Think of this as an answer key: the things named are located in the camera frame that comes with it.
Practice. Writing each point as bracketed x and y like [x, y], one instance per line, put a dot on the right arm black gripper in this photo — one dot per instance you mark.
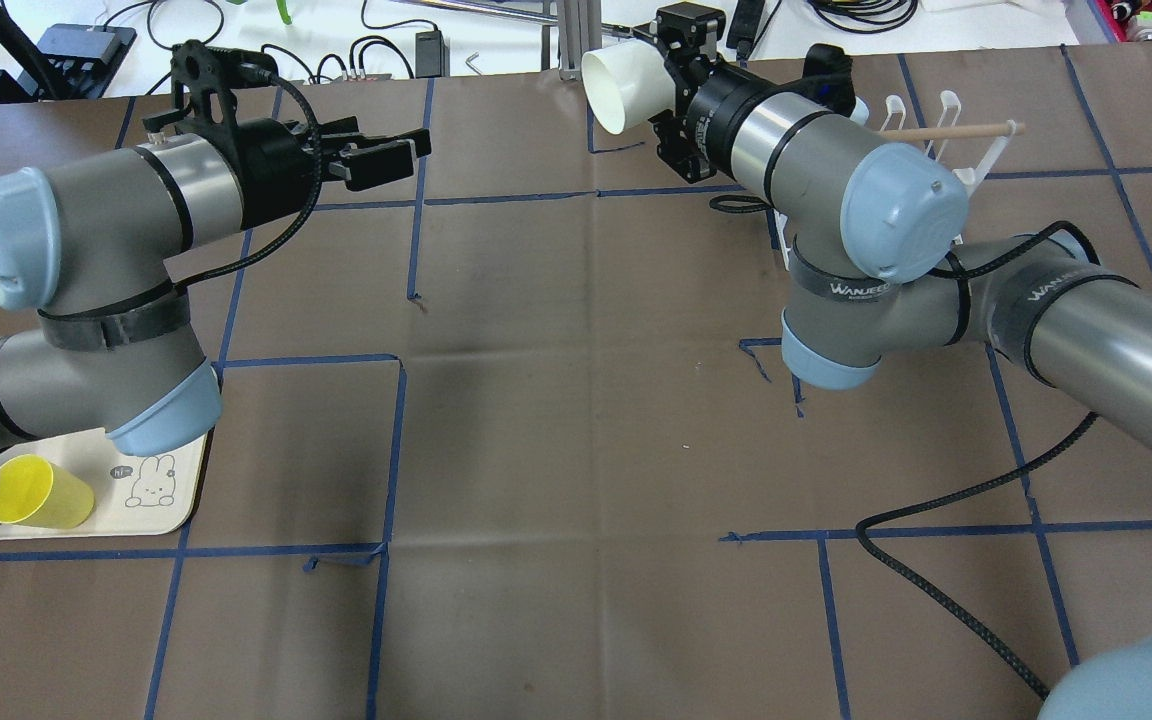
[715, 108]

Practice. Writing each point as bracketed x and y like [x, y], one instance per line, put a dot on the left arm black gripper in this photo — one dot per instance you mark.
[274, 172]

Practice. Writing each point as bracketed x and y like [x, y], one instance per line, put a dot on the white cup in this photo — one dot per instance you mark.
[626, 84]

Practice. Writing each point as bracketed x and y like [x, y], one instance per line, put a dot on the light blue cup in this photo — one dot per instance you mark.
[860, 114]

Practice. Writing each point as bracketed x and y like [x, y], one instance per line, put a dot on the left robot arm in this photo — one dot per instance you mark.
[85, 245]

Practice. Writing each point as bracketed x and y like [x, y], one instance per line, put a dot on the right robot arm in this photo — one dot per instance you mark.
[1043, 300]

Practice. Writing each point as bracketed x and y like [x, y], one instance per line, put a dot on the yellow cup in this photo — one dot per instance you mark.
[35, 492]

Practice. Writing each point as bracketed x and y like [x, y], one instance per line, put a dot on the beige tray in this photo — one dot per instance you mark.
[134, 496]

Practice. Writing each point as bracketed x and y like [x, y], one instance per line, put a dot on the aluminium frame post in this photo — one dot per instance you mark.
[580, 30]

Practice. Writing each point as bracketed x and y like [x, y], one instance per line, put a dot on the white wire cup rack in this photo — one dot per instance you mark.
[936, 140]

